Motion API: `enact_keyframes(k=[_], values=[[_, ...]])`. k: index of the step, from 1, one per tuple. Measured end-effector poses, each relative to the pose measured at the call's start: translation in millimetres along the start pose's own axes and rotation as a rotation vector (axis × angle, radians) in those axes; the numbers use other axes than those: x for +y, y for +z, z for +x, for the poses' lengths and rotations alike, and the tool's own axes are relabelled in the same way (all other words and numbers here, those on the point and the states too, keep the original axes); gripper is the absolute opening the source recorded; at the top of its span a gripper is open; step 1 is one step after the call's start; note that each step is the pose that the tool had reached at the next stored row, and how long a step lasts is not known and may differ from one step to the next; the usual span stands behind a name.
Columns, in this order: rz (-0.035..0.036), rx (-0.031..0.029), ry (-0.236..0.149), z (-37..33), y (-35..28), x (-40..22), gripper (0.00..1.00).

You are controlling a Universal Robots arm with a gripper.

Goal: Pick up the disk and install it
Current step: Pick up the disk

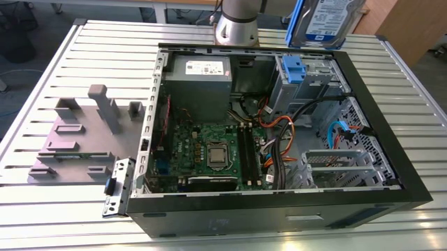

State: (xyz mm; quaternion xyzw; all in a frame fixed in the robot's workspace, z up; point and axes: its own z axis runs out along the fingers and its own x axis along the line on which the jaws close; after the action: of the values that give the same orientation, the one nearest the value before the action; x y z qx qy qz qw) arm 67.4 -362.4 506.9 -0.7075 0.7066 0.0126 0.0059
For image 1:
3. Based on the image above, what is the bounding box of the silver CPU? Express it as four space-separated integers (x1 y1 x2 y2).
208 149 228 164

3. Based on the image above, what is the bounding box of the grey metal drive cage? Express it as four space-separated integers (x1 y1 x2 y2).
268 54 347 116

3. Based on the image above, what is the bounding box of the blue plastic drive latch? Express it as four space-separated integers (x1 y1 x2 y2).
282 55 307 84

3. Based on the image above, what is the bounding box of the black RAM slot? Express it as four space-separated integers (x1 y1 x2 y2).
238 122 255 187
246 122 263 186

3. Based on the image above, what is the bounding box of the green motherboard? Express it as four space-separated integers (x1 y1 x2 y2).
149 122 276 189

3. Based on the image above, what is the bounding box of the hard disk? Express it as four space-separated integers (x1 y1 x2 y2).
286 0 367 50

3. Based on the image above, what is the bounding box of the orange wire bundle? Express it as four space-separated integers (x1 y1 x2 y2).
258 97 296 152
264 155 299 168

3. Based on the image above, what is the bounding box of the yellow black wire bundle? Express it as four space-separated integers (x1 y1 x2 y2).
226 109 252 124

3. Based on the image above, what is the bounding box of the CPU socket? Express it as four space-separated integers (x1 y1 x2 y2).
204 140 234 170

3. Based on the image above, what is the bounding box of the blue data wire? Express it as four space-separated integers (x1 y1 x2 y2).
327 120 356 150

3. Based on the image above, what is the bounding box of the wooden cabinet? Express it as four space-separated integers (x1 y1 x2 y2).
354 0 447 67

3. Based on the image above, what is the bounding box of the green RAM stick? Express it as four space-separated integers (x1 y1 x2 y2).
37 152 108 161

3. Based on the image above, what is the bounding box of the thin coloured fan wire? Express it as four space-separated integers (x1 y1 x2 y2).
176 106 194 123

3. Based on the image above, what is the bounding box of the orange black power wire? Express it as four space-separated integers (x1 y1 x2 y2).
334 125 374 150

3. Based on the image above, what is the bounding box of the black PC case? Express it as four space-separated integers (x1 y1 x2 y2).
125 43 434 238

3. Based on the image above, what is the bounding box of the wooden desk white frame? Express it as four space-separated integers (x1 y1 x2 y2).
139 0 371 35

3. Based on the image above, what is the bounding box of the black graphics card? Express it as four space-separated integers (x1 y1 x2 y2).
178 175 238 193

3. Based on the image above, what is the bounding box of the grey power supply unit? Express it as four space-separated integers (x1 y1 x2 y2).
163 55 234 123

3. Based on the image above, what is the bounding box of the metal expansion slot bracket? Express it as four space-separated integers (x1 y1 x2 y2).
101 157 136 218

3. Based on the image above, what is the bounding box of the thick black cable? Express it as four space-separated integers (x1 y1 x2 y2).
271 95 350 189

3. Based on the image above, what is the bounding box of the thin red wire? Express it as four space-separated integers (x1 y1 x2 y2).
159 94 172 150

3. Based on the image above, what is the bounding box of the grey parts rack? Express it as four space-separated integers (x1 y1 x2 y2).
27 84 147 185

